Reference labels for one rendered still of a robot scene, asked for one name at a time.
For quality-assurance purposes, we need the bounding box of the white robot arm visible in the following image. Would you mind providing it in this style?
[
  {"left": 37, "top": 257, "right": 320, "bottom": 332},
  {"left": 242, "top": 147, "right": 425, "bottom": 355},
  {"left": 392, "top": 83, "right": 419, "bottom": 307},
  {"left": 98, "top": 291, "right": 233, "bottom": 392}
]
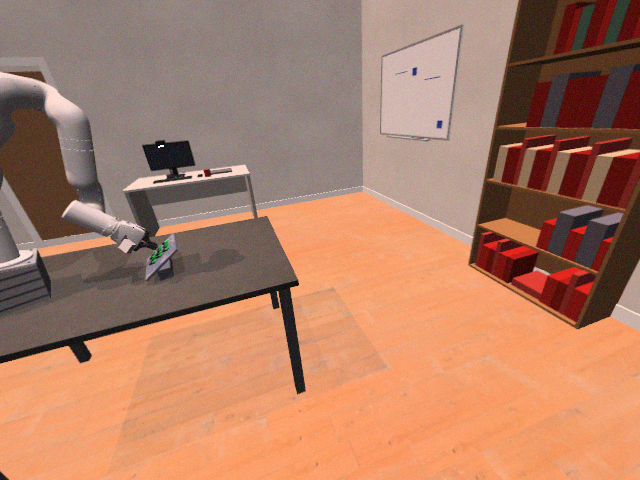
[{"left": 0, "top": 72, "right": 119, "bottom": 269}]

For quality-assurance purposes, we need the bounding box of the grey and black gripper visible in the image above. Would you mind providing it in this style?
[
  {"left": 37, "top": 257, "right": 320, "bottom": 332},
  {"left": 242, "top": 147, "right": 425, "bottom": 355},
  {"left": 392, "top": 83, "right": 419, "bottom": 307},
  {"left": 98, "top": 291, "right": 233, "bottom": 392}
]
[{"left": 109, "top": 220, "right": 158, "bottom": 251}]

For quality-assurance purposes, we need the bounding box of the grey switch panel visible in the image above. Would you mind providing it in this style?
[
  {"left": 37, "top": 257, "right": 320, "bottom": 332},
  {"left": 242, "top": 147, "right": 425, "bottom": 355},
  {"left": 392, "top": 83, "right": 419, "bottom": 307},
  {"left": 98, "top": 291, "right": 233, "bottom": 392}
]
[{"left": 146, "top": 233, "right": 178, "bottom": 281}]

